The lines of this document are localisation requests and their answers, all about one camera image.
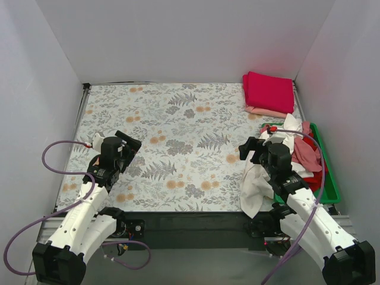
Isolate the folded magenta t-shirt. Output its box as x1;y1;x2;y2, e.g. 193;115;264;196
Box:
242;71;295;113

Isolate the folded light pink t-shirt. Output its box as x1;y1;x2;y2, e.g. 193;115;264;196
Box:
245;105;287;119

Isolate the white Coca-Cola t-shirt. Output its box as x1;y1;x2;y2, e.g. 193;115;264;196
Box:
240;114;313;218

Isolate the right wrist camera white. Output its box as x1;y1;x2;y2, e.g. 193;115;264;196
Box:
263;126;286;145

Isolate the crumpled pink t-shirt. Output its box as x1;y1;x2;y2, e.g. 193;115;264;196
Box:
292;121;322;172

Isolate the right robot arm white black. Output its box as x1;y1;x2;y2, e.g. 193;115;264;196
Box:
239;137;376;284

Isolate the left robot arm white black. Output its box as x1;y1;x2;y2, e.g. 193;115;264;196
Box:
32;131;141;284

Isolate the green plastic tray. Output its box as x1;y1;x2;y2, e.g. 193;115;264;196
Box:
260;123;341;204

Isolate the floral tablecloth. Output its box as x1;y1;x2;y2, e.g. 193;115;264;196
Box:
75;83;276;211

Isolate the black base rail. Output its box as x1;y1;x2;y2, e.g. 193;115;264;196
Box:
91;209;300;252

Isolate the crumpled red t-shirt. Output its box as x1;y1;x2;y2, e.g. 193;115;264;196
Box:
302;137;322;192

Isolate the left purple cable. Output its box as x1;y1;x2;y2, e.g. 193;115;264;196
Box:
2;140;151;276

